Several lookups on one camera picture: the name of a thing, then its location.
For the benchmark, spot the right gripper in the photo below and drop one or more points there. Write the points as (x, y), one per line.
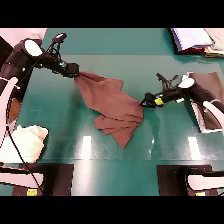
(151, 100)

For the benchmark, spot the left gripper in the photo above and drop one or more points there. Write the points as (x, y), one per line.
(71, 69)

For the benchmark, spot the brown shirt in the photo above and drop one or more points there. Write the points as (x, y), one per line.
(110, 100)

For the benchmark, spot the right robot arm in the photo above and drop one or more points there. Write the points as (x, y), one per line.
(200, 91)

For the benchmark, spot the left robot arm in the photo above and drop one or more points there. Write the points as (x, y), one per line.
(18, 60)

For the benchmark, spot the red folded garment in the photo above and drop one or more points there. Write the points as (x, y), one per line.
(191, 50)

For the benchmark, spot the cream folded garment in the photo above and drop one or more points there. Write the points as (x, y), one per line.
(216, 41)

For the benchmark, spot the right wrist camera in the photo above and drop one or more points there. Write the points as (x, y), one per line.
(165, 81)

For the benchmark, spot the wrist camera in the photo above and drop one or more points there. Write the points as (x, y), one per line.
(165, 81)
(59, 38)

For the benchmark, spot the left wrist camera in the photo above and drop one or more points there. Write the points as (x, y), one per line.
(59, 38)

